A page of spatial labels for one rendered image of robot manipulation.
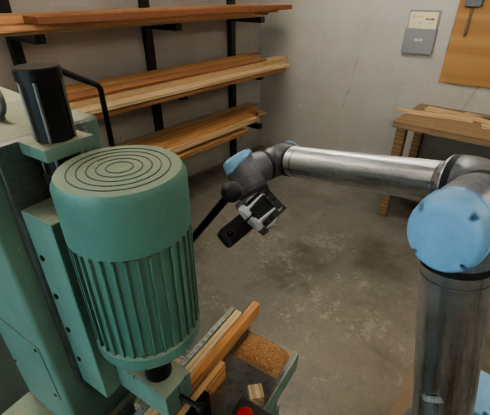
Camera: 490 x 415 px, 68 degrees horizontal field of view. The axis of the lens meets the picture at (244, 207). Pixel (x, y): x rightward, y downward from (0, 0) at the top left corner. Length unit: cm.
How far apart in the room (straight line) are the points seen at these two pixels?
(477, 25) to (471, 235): 299
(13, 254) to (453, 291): 70
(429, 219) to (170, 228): 38
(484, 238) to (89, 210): 51
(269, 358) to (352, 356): 127
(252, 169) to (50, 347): 61
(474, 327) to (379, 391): 144
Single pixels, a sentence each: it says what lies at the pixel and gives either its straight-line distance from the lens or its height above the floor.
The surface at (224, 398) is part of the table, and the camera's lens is 95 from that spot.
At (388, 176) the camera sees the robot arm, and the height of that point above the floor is 137.
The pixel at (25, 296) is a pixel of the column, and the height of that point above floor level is 126.
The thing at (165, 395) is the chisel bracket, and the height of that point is 107.
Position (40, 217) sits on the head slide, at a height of 142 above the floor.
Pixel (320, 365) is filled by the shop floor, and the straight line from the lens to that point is 214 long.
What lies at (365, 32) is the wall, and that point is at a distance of 380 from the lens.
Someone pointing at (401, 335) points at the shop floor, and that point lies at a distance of 239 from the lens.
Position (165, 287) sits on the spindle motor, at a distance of 53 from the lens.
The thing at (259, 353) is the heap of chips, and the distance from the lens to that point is 98.
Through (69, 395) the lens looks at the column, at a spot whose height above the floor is 97.
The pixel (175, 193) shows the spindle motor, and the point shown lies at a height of 149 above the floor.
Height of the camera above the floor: 171
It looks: 31 degrees down
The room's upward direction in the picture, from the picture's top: straight up
